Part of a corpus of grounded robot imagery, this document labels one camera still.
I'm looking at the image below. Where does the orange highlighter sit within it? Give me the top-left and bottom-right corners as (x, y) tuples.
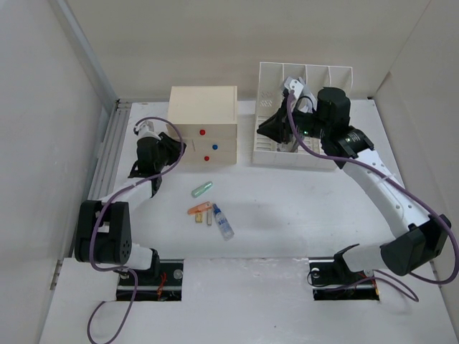
(187, 201), (212, 215)

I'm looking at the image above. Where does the cream drawer cabinet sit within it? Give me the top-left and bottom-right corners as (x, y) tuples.
(167, 86), (238, 166)

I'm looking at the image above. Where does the grey setup guide booklet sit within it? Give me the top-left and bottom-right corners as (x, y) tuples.
(279, 73), (318, 155)

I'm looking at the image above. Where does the clear spray bottle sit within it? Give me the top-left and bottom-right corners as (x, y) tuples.
(212, 204), (235, 241)

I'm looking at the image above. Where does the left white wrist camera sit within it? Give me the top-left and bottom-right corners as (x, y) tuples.
(134, 120), (155, 138)

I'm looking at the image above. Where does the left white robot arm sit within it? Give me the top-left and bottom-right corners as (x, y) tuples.
(75, 132), (186, 285)

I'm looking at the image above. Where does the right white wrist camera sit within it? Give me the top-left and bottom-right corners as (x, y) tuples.
(283, 77), (306, 99)

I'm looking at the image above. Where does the grey eraser stick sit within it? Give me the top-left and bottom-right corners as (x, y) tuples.
(207, 209), (212, 226)

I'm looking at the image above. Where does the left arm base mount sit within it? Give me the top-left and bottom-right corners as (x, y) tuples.
(134, 259), (184, 302)

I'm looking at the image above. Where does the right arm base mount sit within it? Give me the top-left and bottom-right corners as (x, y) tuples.
(307, 257), (379, 301)

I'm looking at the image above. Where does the small yellow eraser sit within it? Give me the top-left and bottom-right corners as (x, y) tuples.
(194, 213), (203, 223)

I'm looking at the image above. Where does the white file organizer rack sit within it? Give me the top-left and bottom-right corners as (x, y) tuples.
(252, 62), (353, 171)

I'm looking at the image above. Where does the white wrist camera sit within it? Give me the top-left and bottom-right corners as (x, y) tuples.
(134, 120), (155, 138)
(283, 77), (306, 99)

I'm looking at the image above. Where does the green highlighter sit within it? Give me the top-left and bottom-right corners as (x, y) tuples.
(191, 181), (213, 198)

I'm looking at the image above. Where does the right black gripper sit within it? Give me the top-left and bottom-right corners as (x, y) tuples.
(256, 98), (330, 145)

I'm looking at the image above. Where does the aluminium frame rail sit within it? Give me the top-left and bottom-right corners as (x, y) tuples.
(49, 1), (118, 258)

